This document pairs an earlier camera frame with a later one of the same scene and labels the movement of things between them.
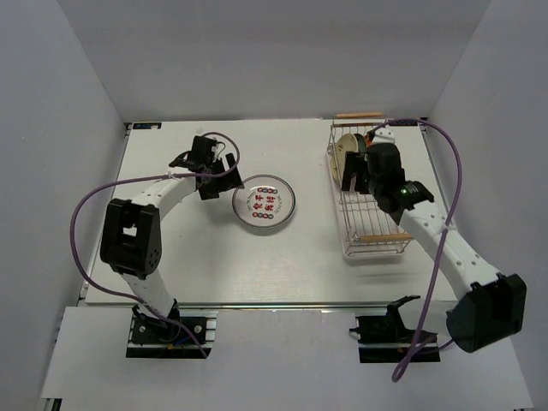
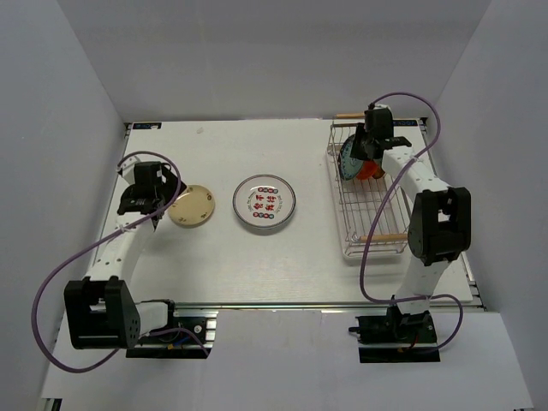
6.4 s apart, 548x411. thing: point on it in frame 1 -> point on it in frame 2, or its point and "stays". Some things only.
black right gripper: [354, 163] -> [357, 151]
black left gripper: [229, 181] -> [171, 181]
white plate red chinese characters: [265, 201] stays
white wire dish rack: [365, 230] stays
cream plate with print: [343, 144] -> [193, 208]
